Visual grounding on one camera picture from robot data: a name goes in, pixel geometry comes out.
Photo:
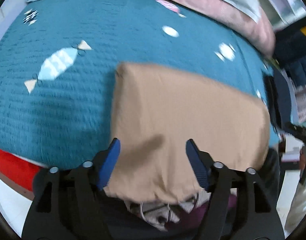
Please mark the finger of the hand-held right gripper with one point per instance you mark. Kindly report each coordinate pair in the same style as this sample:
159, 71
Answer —
298, 131

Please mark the purple cloth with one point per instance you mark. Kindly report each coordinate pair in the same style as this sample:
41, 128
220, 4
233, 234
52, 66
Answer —
218, 210

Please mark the tan button-up jacket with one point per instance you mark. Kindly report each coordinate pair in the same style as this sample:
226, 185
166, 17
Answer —
180, 105

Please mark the lime green cloth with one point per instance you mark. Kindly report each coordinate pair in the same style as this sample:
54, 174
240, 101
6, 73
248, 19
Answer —
274, 62

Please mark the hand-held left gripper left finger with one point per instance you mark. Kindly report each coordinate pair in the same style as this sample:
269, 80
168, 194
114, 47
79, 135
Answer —
110, 160

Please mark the folded navy clothes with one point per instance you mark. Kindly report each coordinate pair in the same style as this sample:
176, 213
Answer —
280, 100

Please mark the pink patterned cloth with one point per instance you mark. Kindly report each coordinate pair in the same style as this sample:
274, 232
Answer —
302, 102

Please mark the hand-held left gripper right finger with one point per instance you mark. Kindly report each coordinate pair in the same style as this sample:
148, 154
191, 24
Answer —
196, 162

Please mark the navy and yellow puffer jacket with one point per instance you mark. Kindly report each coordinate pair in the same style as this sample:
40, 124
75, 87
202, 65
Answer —
293, 50

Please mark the teal candy-print bed sheet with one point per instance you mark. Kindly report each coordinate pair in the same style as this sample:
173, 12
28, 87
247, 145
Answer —
80, 55

